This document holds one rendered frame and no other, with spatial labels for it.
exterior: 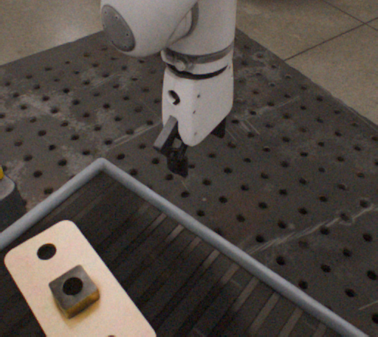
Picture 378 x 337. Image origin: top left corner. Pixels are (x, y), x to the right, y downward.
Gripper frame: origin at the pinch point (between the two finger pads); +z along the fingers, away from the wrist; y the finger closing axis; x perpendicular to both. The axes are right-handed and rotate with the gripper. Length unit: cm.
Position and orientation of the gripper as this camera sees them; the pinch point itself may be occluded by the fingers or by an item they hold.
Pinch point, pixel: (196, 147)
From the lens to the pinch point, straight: 65.6
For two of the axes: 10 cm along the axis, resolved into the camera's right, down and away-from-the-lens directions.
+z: 0.2, 7.0, 7.2
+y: 5.8, -5.9, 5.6
